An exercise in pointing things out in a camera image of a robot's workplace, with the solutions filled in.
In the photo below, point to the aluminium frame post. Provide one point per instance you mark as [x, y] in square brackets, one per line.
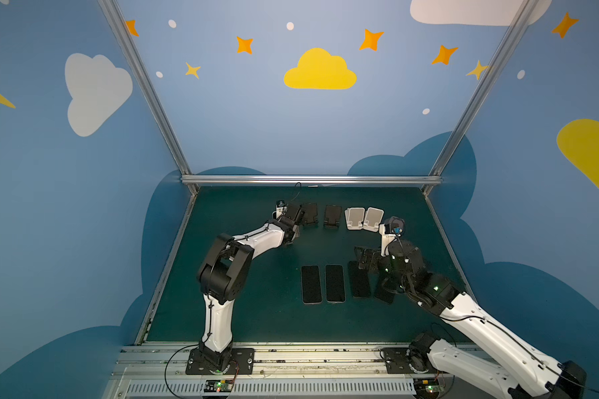
[518, 26]
[116, 22]

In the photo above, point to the aluminium right frame post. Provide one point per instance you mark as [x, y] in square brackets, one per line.
[518, 26]

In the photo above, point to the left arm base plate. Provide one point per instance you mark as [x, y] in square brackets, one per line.
[238, 361]

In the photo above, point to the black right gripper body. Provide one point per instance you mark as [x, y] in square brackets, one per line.
[375, 261]

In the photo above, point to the white folding phone stand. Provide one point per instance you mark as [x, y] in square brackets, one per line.
[372, 219]

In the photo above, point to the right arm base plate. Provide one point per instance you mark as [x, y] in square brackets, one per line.
[406, 360]

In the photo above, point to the black phone stand back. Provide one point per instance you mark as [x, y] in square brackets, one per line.
[332, 216]

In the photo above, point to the black phone front stand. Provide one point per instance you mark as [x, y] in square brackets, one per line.
[383, 294]

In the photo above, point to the pink-edged phone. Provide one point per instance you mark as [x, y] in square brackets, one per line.
[311, 285]

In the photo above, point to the aluminium front rail assembly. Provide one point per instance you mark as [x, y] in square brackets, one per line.
[282, 370]

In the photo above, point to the white phone stand middle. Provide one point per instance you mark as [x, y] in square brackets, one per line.
[354, 218]

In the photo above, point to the aluminium back frame bar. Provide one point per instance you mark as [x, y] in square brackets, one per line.
[312, 180]

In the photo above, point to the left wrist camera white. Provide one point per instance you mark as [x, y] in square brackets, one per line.
[281, 207]

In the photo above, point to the black phone stand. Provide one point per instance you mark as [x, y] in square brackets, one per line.
[310, 214]
[359, 281]
[383, 294]
[332, 216]

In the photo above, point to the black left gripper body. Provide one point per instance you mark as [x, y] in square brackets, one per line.
[296, 216]

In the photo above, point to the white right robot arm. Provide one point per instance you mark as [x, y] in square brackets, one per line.
[515, 369]

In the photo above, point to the aluminium left frame post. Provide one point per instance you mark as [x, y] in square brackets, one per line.
[116, 22]

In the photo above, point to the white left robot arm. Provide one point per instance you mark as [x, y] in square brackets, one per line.
[223, 275]

